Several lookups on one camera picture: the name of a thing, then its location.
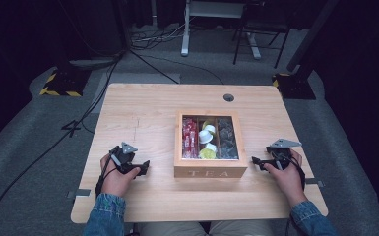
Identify person's right hand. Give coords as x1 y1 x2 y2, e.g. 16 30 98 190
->
263 148 308 207

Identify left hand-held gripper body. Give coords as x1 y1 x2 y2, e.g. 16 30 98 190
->
108 141 143 175

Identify thin black floor cable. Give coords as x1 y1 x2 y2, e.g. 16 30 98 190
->
141 52 225 86

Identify person's beige trousers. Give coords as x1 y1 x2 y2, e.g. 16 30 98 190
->
134 219 277 236

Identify black metal chair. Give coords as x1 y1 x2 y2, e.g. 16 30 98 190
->
231 2 292 70

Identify white desk frame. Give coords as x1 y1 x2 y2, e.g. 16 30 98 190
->
180 0 263 60

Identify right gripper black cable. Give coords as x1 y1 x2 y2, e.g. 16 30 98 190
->
287 152 307 192

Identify long black floor cable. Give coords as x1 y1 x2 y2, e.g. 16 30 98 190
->
0 48 126 232

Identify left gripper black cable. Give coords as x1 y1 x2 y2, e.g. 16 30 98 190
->
95 153 117 199

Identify grey metal table bracket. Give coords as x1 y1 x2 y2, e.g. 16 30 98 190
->
304 178 325 189
66 188 93 200

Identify bundle of floor cables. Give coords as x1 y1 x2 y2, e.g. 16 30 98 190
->
129 23 195 52

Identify black stand with striped base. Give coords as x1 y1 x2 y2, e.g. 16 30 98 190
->
38 0 92 98
272 0 340 100

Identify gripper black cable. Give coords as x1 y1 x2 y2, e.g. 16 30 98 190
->
95 153 117 199
287 152 307 192

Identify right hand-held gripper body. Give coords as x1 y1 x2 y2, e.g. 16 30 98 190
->
265 138 303 172

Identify wooden tea box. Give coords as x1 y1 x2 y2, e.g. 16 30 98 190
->
173 109 249 179

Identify person's left hand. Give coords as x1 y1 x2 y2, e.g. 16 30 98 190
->
99 153 143 198

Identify pile of dark tea packets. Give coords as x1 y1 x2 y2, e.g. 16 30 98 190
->
217 117 239 160

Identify stack of red sachets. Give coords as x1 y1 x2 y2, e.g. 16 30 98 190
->
181 117 200 160

